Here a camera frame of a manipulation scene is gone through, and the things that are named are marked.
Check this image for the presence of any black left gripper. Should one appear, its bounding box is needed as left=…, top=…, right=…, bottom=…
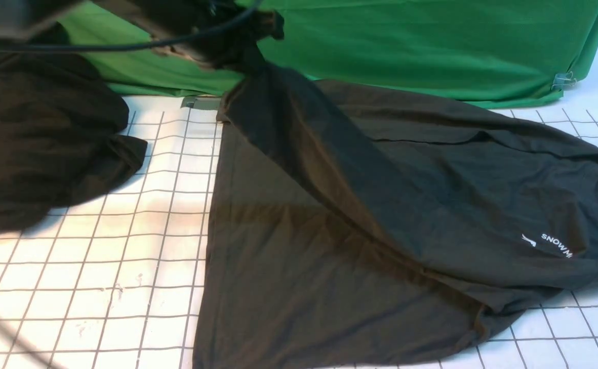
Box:
left=96, top=1, right=285, bottom=72

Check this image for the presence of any gray long-sleeve top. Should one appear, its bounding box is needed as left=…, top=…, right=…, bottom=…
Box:
left=192, top=65, right=598, bottom=368

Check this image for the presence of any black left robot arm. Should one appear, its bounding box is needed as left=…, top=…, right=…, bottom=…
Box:
left=0, top=1, right=285, bottom=73

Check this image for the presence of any black crumpled garment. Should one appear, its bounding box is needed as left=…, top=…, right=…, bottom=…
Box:
left=0, top=52, right=148, bottom=233

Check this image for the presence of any green backdrop cloth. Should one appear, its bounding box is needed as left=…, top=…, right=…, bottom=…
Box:
left=58, top=0, right=598, bottom=109

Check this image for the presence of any silver binder clip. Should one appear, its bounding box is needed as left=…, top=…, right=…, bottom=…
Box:
left=551, top=71, right=577, bottom=91

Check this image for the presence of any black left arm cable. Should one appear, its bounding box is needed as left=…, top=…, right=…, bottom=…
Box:
left=0, top=0, right=264, bottom=54

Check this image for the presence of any gray metal table bracket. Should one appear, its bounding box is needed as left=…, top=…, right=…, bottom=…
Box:
left=181, top=96, right=221, bottom=111

